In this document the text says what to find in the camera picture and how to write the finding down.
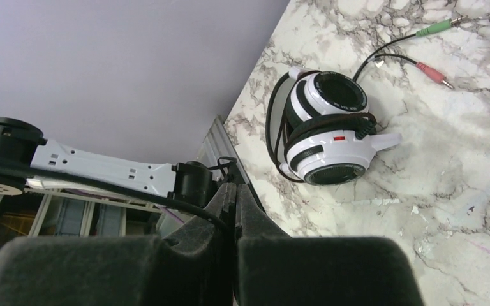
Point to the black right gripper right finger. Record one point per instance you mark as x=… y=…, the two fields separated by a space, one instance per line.
x=277 y=269

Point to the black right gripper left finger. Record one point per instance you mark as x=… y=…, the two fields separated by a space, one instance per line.
x=188 y=267

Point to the white black gaming headset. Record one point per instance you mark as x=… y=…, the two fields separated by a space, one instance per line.
x=319 y=129

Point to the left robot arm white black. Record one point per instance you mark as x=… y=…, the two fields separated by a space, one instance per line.
x=27 y=158

